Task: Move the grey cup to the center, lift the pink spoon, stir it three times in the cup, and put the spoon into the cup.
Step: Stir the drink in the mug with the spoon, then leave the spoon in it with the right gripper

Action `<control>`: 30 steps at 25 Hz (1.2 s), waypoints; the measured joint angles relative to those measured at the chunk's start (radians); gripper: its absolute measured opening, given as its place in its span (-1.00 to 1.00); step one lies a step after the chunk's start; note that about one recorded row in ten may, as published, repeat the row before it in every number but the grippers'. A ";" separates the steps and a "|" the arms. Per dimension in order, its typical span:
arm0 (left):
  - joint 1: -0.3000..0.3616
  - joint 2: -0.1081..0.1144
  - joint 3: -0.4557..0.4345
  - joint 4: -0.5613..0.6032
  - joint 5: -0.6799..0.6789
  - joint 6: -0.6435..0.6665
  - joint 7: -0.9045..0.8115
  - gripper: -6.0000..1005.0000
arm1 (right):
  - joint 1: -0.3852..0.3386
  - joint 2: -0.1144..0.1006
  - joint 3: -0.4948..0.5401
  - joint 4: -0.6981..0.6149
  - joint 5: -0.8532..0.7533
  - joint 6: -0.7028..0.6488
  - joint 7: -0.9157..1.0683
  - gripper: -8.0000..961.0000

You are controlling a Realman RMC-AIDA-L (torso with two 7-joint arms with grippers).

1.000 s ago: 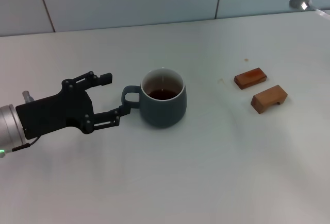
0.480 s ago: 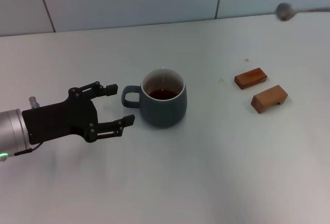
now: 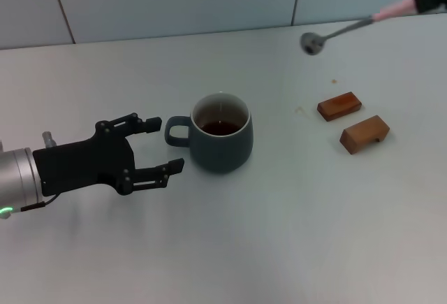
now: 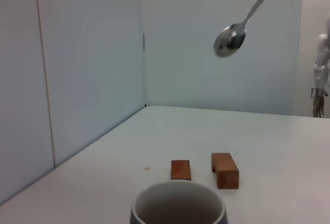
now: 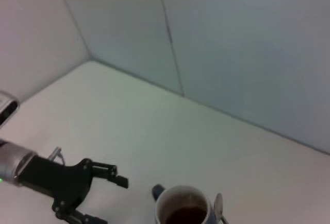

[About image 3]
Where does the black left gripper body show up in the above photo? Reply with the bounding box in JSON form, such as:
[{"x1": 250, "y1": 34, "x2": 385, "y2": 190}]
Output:
[{"x1": 32, "y1": 119, "x2": 137, "y2": 197}]

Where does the grey ceramic cup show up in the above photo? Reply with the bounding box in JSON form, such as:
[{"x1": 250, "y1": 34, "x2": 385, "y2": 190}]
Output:
[{"x1": 163, "y1": 92, "x2": 255, "y2": 175}]

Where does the pink handled metal spoon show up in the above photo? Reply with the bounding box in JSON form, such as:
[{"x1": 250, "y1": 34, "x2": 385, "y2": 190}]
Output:
[{"x1": 300, "y1": 0, "x2": 417, "y2": 56}]

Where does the small silver connector plug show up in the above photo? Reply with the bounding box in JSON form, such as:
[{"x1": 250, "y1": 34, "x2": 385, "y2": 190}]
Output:
[{"x1": 41, "y1": 131, "x2": 58, "y2": 149}]

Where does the flat brown wooden block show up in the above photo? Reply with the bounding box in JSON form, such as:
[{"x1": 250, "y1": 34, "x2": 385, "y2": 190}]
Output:
[{"x1": 316, "y1": 91, "x2": 362, "y2": 123}]

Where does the notched brown wooden block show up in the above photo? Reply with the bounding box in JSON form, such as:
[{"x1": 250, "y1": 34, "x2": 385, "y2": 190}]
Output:
[{"x1": 339, "y1": 115, "x2": 391, "y2": 156}]

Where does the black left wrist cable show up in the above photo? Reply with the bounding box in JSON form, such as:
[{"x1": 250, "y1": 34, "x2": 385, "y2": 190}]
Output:
[{"x1": 19, "y1": 194, "x2": 61, "y2": 213}]

